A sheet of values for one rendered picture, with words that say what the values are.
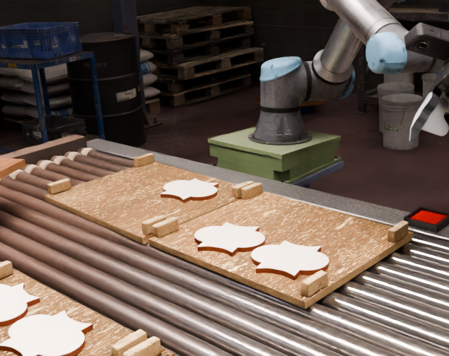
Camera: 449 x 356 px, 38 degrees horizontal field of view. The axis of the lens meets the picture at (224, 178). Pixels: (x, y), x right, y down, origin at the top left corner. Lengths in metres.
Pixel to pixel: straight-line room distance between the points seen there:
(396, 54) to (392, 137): 3.82
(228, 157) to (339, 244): 0.69
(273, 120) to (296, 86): 0.11
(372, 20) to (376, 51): 0.10
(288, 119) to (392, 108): 3.14
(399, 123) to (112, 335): 4.13
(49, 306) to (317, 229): 0.56
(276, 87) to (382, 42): 0.68
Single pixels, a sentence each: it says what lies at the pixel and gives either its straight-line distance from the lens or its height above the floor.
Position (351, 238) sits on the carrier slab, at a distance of 1.34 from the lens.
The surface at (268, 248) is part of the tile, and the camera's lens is 1.27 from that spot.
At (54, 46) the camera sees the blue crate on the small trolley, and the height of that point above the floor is 0.94.
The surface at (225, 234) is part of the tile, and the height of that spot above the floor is 0.95.
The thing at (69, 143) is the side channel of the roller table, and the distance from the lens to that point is 2.14.
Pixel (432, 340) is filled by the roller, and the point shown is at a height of 0.91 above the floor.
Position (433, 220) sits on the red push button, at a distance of 1.46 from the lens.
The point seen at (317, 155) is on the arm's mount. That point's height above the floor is 0.92.
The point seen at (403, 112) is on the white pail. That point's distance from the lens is 4.99.
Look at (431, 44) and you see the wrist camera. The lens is 1.14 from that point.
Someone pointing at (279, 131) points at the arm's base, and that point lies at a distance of 1.89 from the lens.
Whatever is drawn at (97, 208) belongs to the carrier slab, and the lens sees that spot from 1.58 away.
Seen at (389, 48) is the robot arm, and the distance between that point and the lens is 1.24.
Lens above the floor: 1.49
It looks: 19 degrees down
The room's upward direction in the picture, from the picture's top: 4 degrees counter-clockwise
